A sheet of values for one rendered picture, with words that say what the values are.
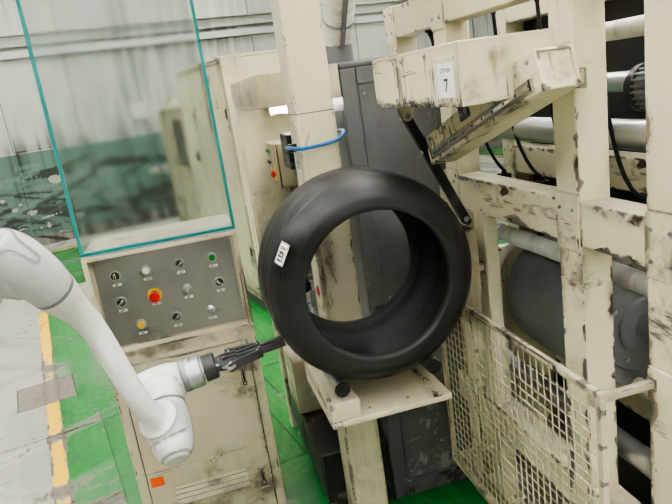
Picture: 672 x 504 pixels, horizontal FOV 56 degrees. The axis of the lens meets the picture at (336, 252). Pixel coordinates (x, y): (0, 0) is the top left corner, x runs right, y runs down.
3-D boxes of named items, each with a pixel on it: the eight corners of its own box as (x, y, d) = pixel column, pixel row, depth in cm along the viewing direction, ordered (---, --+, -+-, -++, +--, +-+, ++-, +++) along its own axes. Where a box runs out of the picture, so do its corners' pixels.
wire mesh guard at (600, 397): (452, 458, 239) (433, 285, 222) (456, 457, 240) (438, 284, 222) (608, 649, 155) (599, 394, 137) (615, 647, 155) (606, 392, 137)
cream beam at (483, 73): (375, 109, 198) (369, 61, 195) (448, 97, 204) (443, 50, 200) (459, 108, 141) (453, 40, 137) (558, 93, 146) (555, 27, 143)
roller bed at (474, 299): (422, 304, 233) (413, 226, 226) (458, 296, 236) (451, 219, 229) (444, 321, 215) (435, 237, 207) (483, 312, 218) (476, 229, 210)
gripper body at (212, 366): (199, 363, 170) (232, 351, 172) (198, 351, 178) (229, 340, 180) (208, 387, 172) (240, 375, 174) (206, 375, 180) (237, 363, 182)
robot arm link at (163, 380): (184, 372, 182) (193, 409, 173) (131, 391, 179) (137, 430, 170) (174, 350, 174) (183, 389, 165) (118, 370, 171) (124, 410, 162)
